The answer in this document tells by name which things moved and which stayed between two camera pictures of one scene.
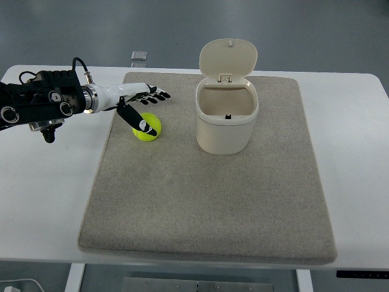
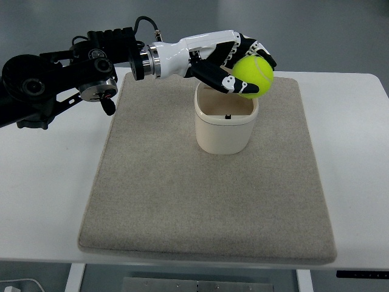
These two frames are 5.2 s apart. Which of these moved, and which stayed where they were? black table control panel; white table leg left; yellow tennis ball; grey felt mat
Moved: yellow tennis ball
Stayed: black table control panel; grey felt mat; white table leg left
